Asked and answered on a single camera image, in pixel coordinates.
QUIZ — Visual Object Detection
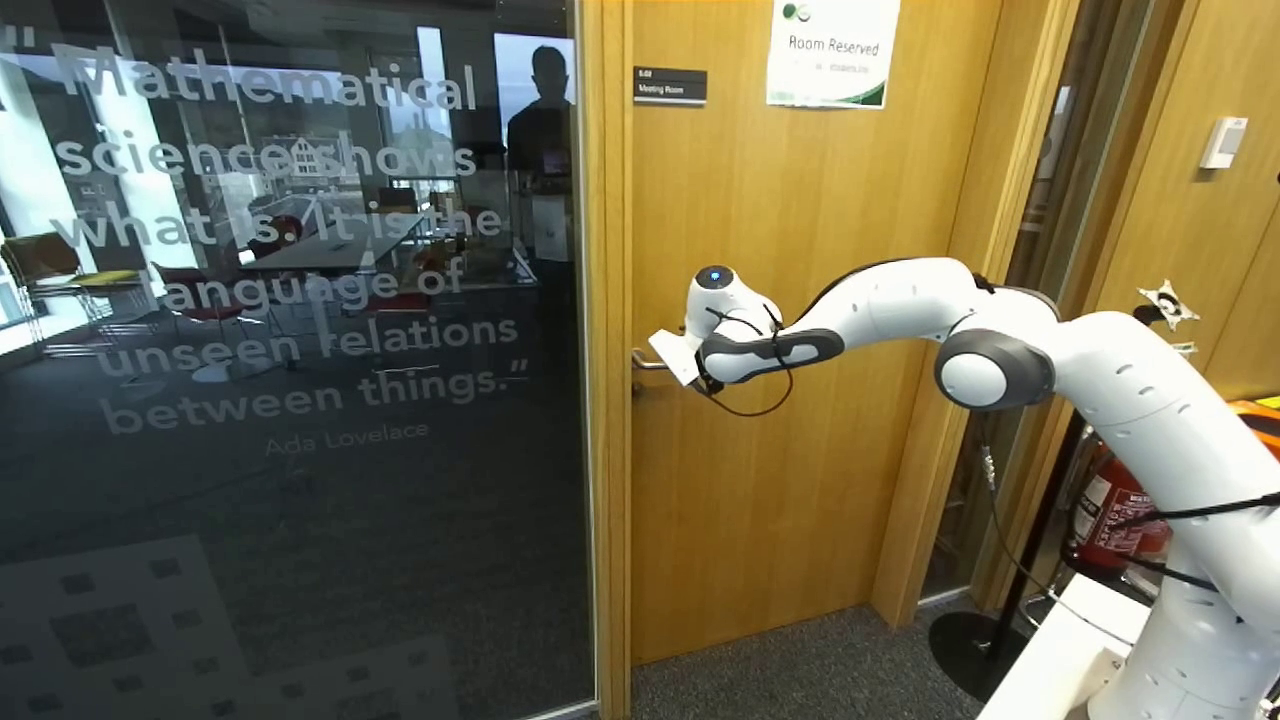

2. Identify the wooden door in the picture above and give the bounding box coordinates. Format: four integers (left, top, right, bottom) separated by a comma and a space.
627, 0, 1007, 666
572, 0, 1088, 720

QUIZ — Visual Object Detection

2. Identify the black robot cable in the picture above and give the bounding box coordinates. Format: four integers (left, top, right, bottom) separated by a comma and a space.
693, 302, 1280, 598

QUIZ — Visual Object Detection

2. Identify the black door name plate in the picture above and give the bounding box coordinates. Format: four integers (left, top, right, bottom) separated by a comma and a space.
632, 65, 712, 112

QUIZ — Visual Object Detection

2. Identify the red fire extinguisher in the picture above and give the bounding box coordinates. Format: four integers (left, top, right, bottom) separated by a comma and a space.
1062, 439, 1181, 588

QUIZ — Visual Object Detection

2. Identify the glass wall with lettering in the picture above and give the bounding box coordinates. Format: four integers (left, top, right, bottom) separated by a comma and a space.
0, 0, 602, 720

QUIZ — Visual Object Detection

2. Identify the white green room reserved sign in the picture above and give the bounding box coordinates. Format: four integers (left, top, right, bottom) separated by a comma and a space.
763, 0, 908, 114

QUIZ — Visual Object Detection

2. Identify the white wall switch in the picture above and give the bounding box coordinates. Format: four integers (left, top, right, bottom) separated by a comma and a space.
1192, 112, 1258, 178

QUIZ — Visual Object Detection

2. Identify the white robot base table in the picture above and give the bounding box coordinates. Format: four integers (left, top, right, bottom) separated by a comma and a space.
975, 573, 1165, 720

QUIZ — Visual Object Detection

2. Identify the glass side panel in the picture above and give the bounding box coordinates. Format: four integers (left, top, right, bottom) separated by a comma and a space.
923, 0, 1115, 598

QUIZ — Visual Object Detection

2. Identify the metal door handle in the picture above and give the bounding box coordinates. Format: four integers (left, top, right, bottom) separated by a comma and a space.
627, 343, 680, 378

